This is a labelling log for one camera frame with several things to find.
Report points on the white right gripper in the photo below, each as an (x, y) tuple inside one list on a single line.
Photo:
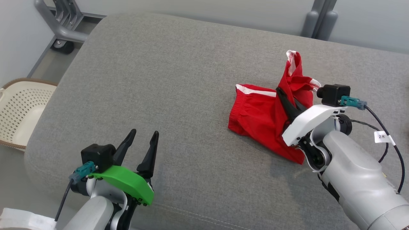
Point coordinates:
[(306, 121)]

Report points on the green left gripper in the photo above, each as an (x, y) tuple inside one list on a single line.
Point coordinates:
[(127, 182)]

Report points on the red shorts white stripe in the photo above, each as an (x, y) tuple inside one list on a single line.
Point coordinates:
[(255, 115)]

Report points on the beige perforated laundry basket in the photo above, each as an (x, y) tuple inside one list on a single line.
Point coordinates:
[(19, 108)]

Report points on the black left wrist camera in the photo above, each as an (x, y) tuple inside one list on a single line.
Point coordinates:
[(97, 156)]

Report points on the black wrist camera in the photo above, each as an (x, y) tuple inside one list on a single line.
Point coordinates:
[(334, 95), (97, 156)]

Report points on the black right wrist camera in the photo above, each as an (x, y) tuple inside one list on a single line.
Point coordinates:
[(334, 95)]

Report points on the grey partition post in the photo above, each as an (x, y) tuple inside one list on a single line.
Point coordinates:
[(327, 24), (310, 22)]

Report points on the grey metal wheeled frame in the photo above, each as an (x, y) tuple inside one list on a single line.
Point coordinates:
[(59, 27)]

